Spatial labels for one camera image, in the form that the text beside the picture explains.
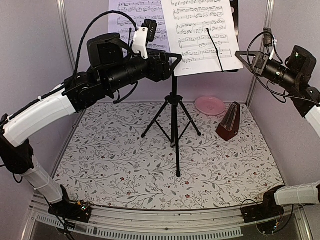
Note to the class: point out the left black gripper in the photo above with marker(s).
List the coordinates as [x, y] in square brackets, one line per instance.
[157, 74]

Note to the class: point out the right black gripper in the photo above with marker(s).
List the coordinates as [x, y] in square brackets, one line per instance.
[259, 63]

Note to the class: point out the white sheet music paper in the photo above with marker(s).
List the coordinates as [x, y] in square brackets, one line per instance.
[202, 37]

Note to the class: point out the purple sheet music paper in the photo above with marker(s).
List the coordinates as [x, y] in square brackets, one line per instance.
[145, 13]

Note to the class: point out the black perforated music stand desk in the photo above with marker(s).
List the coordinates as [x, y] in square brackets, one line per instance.
[235, 17]

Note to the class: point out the black folding tripod stand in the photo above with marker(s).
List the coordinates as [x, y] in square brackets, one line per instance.
[174, 100]

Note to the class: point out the dark red metronome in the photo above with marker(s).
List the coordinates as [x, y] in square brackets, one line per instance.
[228, 128]

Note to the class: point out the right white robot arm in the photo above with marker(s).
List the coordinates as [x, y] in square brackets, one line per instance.
[306, 100]

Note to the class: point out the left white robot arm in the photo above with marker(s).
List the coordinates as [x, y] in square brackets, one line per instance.
[113, 65]

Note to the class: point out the pink plastic plate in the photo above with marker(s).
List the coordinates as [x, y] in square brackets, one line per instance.
[209, 105]

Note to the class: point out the floral patterned table mat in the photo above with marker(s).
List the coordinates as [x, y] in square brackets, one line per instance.
[114, 159]

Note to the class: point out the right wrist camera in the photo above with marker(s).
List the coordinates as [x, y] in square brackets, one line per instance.
[269, 42]

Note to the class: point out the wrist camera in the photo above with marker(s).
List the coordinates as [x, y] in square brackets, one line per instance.
[143, 35]
[269, 42]

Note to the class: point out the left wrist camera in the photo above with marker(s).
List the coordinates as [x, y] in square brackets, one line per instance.
[143, 35]

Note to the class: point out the left aluminium frame post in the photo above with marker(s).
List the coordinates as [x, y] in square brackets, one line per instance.
[67, 37]

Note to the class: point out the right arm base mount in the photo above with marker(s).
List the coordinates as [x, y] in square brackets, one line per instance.
[265, 210]

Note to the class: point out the front aluminium rail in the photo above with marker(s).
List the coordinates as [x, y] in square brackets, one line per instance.
[111, 223]

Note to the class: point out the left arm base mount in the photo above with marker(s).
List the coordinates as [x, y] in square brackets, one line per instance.
[72, 210]

